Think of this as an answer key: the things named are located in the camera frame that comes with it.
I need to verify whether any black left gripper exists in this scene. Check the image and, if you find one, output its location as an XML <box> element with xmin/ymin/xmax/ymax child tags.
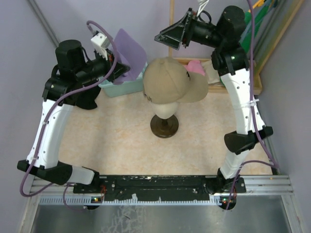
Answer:
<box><xmin>75</xmin><ymin>47</ymin><xmax>130</xmax><ymax>84</ymax></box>

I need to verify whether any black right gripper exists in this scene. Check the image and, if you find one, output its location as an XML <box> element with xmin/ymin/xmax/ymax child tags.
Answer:
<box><xmin>154</xmin><ymin>8</ymin><xmax>223</xmax><ymax>51</ymax></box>

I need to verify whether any purple cap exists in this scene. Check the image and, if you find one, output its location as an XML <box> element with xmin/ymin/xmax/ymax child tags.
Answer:
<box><xmin>113</xmin><ymin>29</ymin><xmax>147</xmax><ymax>85</ymax></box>

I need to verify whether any black cap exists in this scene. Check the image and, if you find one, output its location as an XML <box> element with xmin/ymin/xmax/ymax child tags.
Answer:
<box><xmin>76</xmin><ymin>86</ymin><xmax>101</xmax><ymax>110</ymax></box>

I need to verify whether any beige cap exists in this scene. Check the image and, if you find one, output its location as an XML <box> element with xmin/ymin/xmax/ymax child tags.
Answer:
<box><xmin>142</xmin><ymin>57</ymin><xmax>208</xmax><ymax>104</ymax></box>

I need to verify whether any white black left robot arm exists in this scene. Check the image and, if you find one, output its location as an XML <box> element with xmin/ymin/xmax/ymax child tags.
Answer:
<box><xmin>17</xmin><ymin>39</ymin><xmax>130</xmax><ymax>193</ymax></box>

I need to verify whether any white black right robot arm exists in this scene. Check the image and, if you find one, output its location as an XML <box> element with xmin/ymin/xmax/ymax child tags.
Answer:
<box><xmin>155</xmin><ymin>5</ymin><xmax>273</xmax><ymax>194</ymax></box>

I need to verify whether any teal plastic bin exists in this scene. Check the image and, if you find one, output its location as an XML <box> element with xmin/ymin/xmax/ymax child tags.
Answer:
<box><xmin>98</xmin><ymin>63</ymin><xmax>148</xmax><ymax>98</ymax></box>

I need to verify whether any pink cloth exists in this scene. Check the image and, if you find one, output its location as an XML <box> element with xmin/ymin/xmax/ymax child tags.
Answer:
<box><xmin>184</xmin><ymin>60</ymin><xmax>205</xmax><ymax>76</ymax></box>

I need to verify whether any cream cloth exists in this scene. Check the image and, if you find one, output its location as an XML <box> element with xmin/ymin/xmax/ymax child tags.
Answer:
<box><xmin>201</xmin><ymin>60</ymin><xmax>221</xmax><ymax>85</ymax></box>

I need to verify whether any beige mannequin head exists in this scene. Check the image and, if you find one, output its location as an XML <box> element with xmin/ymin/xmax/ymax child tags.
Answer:
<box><xmin>151</xmin><ymin>102</ymin><xmax>179</xmax><ymax>119</ymax></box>

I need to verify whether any green tank top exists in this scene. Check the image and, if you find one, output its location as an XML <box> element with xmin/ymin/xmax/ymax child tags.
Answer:
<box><xmin>239</xmin><ymin>4</ymin><xmax>274</xmax><ymax>58</ymax></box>

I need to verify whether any wooden clothes rack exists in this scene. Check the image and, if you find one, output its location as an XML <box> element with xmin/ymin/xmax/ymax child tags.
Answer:
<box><xmin>167</xmin><ymin>0</ymin><xmax>306</xmax><ymax>95</ymax></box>

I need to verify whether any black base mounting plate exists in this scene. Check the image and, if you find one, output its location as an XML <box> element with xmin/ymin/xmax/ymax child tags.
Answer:
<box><xmin>73</xmin><ymin>174</ymin><xmax>234</xmax><ymax>201</ymax></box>

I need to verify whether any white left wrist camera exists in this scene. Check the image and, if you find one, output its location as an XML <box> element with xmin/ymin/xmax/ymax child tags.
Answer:
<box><xmin>91</xmin><ymin>33</ymin><xmax>110</xmax><ymax>60</ymax></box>

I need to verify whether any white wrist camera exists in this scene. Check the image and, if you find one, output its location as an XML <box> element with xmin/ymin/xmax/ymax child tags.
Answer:
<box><xmin>196</xmin><ymin>0</ymin><xmax>209</xmax><ymax>16</ymax></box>
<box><xmin>91</xmin><ymin>33</ymin><xmax>110</xmax><ymax>60</ymax></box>

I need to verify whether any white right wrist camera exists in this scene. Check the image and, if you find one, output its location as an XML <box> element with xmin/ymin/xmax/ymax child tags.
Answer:
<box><xmin>196</xmin><ymin>0</ymin><xmax>209</xmax><ymax>16</ymax></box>

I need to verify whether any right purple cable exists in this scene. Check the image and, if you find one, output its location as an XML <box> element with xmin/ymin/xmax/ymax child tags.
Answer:
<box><xmin>223</xmin><ymin>0</ymin><xmax>280</xmax><ymax>211</ymax></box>

